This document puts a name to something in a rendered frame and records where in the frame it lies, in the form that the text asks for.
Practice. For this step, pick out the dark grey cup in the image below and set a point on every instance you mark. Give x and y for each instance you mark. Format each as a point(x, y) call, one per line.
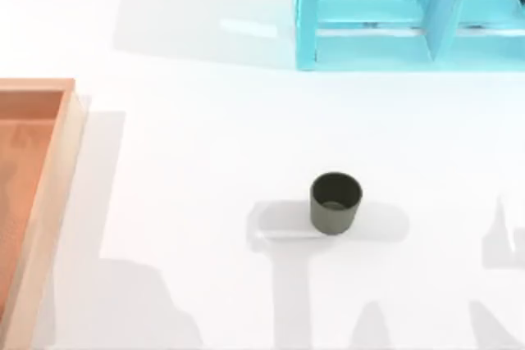
point(331, 221)

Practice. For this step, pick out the light blue rack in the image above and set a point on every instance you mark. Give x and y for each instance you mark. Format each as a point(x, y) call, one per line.
point(369, 46)

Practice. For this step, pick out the shallow salmon-coloured box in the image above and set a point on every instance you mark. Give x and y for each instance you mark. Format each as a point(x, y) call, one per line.
point(24, 153)

